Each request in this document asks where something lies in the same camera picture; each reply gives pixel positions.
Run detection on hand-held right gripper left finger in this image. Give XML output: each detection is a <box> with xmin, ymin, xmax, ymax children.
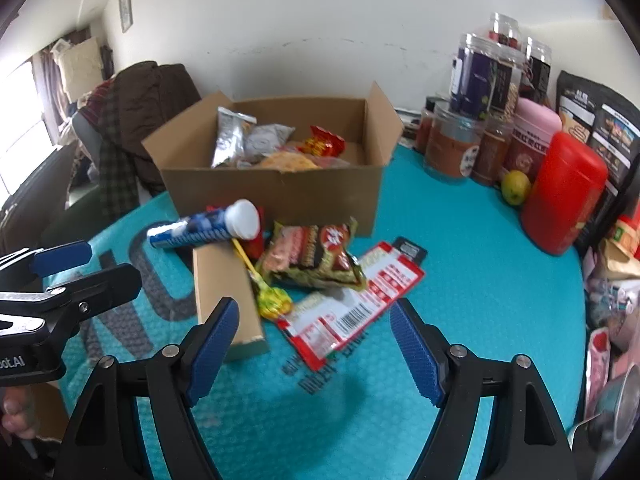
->
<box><xmin>52</xmin><ymin>297</ymin><xmax>241</xmax><ymax>480</ymax></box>

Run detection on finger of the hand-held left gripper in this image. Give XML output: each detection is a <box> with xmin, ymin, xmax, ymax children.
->
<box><xmin>0</xmin><ymin>241</ymin><xmax>94</xmax><ymax>295</ymax></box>
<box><xmin>44</xmin><ymin>262</ymin><xmax>143</xmax><ymax>322</ymax></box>

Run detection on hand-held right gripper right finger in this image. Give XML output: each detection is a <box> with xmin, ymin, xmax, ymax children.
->
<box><xmin>390</xmin><ymin>299</ymin><xmax>581</xmax><ymax>480</ymax></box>

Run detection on small gold box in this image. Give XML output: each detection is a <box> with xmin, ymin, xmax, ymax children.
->
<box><xmin>192</xmin><ymin>242</ymin><xmax>271</xmax><ymax>363</ymax></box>

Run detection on yellow lollipop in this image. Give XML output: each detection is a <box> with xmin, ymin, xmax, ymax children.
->
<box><xmin>231</xmin><ymin>237</ymin><xmax>293</xmax><ymax>321</ymax></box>

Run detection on long red snack packet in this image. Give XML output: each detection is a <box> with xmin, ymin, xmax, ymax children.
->
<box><xmin>276</xmin><ymin>241</ymin><xmax>427</xmax><ymax>373</ymax></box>

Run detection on blue white tube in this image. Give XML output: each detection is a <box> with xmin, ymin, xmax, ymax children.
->
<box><xmin>146</xmin><ymin>199</ymin><xmax>262</xmax><ymax>251</ymax></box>

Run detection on green snack packet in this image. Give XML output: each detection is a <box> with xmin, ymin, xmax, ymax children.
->
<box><xmin>255</xmin><ymin>217</ymin><xmax>368</xmax><ymax>292</ymax></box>

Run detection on brown cardboard box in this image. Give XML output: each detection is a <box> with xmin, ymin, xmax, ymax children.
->
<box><xmin>141</xmin><ymin>81</ymin><xmax>405</xmax><ymax>238</ymax></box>

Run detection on silver foil packet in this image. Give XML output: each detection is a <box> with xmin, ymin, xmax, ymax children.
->
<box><xmin>211</xmin><ymin>106</ymin><xmax>257</xmax><ymax>168</ymax></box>

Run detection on yellow waffle snack packet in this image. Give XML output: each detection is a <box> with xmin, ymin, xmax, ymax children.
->
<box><xmin>260</xmin><ymin>152</ymin><xmax>321</xmax><ymax>173</ymax></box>

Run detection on white patterned packet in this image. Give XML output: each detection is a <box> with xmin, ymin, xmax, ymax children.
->
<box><xmin>237</xmin><ymin>124</ymin><xmax>296</xmax><ymax>166</ymax></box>

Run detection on red gold snack packet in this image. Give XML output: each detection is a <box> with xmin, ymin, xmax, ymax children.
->
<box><xmin>295</xmin><ymin>125</ymin><xmax>347</xmax><ymax>158</ymax></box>

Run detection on person's left hand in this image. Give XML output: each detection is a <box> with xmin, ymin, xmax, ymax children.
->
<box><xmin>0</xmin><ymin>394</ymin><xmax>43</xmax><ymax>443</ymax></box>

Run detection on brown cardboard sheets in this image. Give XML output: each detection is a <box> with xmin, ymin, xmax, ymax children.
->
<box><xmin>0</xmin><ymin>142</ymin><xmax>78</xmax><ymax>256</ymax></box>

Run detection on teal bubble mat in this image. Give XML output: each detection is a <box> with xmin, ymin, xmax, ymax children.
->
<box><xmin>37</xmin><ymin>147</ymin><xmax>588</xmax><ymax>480</ymax></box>

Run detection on green plaid garment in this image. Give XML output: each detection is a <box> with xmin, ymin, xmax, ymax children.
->
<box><xmin>97</xmin><ymin>130</ymin><xmax>138</xmax><ymax>221</ymax></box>

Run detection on small black packet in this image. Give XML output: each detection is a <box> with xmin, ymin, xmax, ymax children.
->
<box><xmin>391</xmin><ymin>236</ymin><xmax>430</xmax><ymax>267</ymax></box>

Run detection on grey chair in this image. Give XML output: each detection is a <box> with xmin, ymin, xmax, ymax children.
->
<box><xmin>72</xmin><ymin>110</ymin><xmax>103</xmax><ymax>161</ymax></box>

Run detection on red striped cloth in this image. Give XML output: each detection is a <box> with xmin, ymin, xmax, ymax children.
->
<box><xmin>82</xmin><ymin>82</ymin><xmax>111</xmax><ymax>121</ymax></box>

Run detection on grey curtain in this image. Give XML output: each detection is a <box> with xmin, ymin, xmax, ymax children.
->
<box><xmin>32</xmin><ymin>42</ymin><xmax>71</xmax><ymax>136</ymax></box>

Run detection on brown quilted jacket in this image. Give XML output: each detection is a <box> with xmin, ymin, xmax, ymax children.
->
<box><xmin>97</xmin><ymin>61</ymin><xmax>203</xmax><ymax>196</ymax></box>

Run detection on pink packet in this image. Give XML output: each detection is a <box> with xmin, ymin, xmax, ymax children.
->
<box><xmin>585</xmin><ymin>327</ymin><xmax>613</xmax><ymax>421</ymax></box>

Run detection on cream cushion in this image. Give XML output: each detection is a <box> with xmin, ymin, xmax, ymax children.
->
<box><xmin>52</xmin><ymin>36</ymin><xmax>103</xmax><ymax>106</ymax></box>

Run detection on green lime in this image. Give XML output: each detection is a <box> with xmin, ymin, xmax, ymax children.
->
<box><xmin>501</xmin><ymin>170</ymin><xmax>531</xmax><ymax>206</ymax></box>

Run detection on large chili powder jar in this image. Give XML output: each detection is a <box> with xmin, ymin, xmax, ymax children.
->
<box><xmin>425</xmin><ymin>101</ymin><xmax>485</xmax><ymax>185</ymax></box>

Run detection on metal cup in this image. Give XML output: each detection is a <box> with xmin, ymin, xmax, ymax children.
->
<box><xmin>587</xmin><ymin>365</ymin><xmax>640</xmax><ymax>456</ymax></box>

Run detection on narrow chili powder jar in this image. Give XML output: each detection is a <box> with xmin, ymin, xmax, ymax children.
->
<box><xmin>470</xmin><ymin>120</ymin><xmax>516</xmax><ymax>187</ymax></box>

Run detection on red canister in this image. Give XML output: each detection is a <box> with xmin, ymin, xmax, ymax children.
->
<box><xmin>520</xmin><ymin>130</ymin><xmax>610</xmax><ymax>256</ymax></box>

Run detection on stack of papers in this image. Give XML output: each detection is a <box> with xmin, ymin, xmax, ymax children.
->
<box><xmin>397</xmin><ymin>107</ymin><xmax>426</xmax><ymax>150</ymax></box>

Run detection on small spice jar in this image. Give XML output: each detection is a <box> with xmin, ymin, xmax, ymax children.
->
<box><xmin>414</xmin><ymin>95</ymin><xmax>443</xmax><ymax>155</ymax></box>

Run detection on orange lid jar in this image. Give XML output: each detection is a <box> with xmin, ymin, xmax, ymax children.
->
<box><xmin>612</xmin><ymin>215</ymin><xmax>640</xmax><ymax>261</ymax></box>

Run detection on pink canister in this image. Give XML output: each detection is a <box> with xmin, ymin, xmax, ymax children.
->
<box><xmin>502</xmin><ymin>97</ymin><xmax>563</xmax><ymax>183</ymax></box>

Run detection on clear jar of nuts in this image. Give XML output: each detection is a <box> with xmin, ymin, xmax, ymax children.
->
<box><xmin>492</xmin><ymin>57</ymin><xmax>527</xmax><ymax>122</ymax></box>

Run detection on clear jar dark blue label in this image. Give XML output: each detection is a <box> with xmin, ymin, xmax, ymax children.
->
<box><xmin>449</xmin><ymin>34</ymin><xmax>506</xmax><ymax>120</ymax></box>

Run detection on black stand-up pouch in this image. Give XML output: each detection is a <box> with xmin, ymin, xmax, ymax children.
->
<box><xmin>552</xmin><ymin>70</ymin><xmax>640</xmax><ymax>261</ymax></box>

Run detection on clear jar black label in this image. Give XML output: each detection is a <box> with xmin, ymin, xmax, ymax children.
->
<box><xmin>520</xmin><ymin>37</ymin><xmax>553</xmax><ymax>101</ymax></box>

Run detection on clear jar red contents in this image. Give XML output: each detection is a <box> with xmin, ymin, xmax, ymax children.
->
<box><xmin>487</xmin><ymin>12</ymin><xmax>523</xmax><ymax>51</ymax></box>

